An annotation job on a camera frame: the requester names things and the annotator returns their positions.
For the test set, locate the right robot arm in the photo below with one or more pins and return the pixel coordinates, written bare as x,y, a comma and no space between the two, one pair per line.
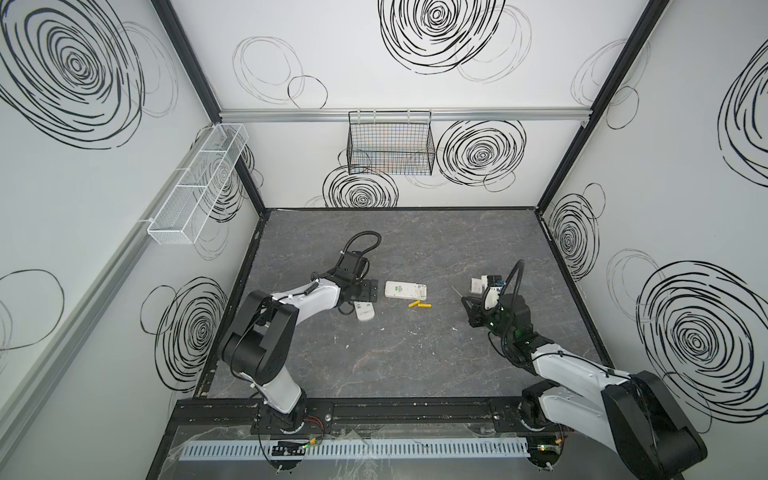
632,414

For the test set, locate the white remote with batteries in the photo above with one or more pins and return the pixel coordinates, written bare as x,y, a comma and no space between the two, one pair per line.
405,290

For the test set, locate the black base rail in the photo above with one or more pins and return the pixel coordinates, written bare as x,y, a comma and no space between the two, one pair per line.
328,414

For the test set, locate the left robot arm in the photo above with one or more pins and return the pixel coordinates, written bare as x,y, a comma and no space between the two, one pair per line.
256,344

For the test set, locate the white mesh shelf basket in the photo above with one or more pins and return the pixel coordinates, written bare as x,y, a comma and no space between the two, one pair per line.
190,204

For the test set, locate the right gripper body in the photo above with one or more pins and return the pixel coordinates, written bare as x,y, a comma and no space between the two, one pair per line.
474,310

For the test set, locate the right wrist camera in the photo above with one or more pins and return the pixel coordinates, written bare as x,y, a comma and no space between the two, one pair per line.
491,290

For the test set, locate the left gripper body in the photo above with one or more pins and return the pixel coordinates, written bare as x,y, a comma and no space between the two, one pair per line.
365,289

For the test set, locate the white slotted cable duct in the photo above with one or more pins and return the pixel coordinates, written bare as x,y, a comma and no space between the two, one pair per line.
356,449

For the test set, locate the black wire basket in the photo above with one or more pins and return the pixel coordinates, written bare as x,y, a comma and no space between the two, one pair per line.
392,142

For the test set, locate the white battery cover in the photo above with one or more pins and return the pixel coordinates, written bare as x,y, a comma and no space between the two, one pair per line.
478,285

